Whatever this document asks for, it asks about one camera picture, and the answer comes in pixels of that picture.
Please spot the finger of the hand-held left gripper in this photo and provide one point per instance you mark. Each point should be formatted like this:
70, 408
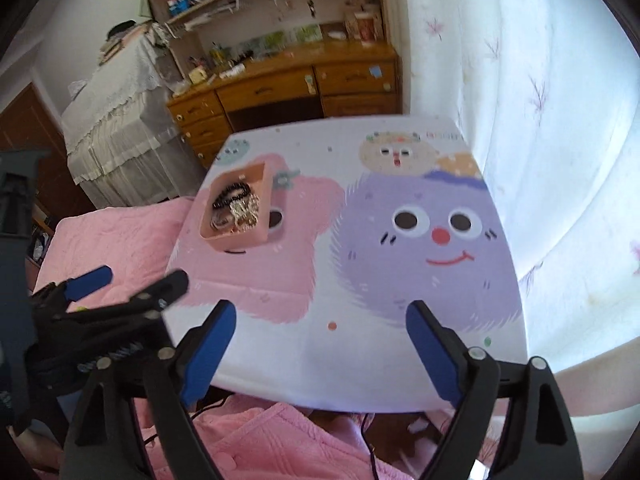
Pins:
90, 279
160, 290

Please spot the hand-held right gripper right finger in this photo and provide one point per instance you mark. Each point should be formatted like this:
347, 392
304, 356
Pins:
432, 355

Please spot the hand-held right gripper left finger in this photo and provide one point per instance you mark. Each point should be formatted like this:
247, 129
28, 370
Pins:
210, 355

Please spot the pink storage box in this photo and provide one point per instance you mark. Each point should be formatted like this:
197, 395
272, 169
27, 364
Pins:
240, 240

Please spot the pink blanket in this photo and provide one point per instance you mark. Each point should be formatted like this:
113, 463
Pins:
110, 240

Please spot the cartoon printed lap table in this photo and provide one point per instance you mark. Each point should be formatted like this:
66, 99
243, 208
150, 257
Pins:
400, 285

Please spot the white lace furniture cover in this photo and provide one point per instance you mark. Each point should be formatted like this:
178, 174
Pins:
120, 125

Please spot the brown wooden wardrobe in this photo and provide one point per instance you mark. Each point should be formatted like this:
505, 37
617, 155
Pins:
30, 125

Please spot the wooden desk with drawers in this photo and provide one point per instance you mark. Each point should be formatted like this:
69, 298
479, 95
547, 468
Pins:
280, 90

